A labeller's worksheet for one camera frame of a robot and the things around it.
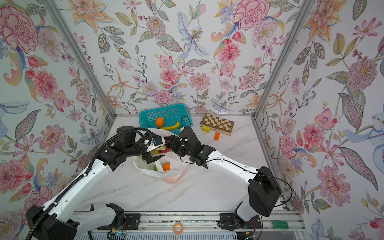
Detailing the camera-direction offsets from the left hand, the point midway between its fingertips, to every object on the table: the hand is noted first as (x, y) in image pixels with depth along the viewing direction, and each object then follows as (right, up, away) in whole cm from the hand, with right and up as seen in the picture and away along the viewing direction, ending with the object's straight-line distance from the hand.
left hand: (161, 144), depth 73 cm
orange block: (+33, +3, +34) cm, 47 cm away
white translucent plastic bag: (+4, -13, +5) cm, 14 cm away
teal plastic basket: (-5, +16, +44) cm, 47 cm away
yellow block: (+25, +8, +36) cm, 44 cm away
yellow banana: (+1, +9, +37) cm, 38 cm away
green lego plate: (+57, -39, -1) cm, 69 cm away
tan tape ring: (+6, -42, -1) cm, 42 cm away
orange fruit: (-8, +13, +35) cm, 38 cm away
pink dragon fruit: (+1, -3, +1) cm, 4 cm away
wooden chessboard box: (+33, +12, +40) cm, 53 cm away
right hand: (+1, 0, +3) cm, 3 cm away
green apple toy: (-7, -15, +15) cm, 22 cm away
